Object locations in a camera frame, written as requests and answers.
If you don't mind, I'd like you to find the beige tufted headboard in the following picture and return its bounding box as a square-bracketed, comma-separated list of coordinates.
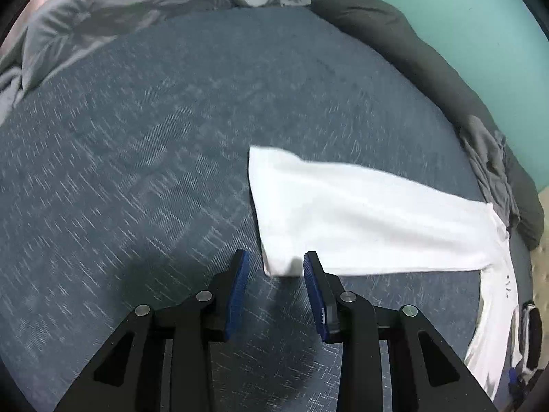
[529, 240, 549, 310]

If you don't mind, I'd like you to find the grey knit garment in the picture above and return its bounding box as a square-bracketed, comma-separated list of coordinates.
[461, 115, 522, 229]

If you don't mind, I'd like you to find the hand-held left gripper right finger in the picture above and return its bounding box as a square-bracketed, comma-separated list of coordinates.
[302, 251, 498, 412]

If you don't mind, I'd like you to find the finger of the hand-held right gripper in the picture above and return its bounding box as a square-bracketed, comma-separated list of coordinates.
[507, 368, 529, 400]

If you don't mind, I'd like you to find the white t-shirt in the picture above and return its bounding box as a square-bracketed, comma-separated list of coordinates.
[248, 145, 525, 404]

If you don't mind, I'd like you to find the dark green pillow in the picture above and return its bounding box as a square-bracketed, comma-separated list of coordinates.
[311, 0, 545, 252]

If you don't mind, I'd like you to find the light grey bedsheet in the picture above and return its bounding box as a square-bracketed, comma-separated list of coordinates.
[0, 0, 314, 121]

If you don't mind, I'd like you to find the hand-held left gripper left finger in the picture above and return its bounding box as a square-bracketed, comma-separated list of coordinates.
[54, 249, 252, 412]

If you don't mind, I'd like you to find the blue patterned blanket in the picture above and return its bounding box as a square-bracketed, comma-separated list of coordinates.
[0, 6, 537, 412]

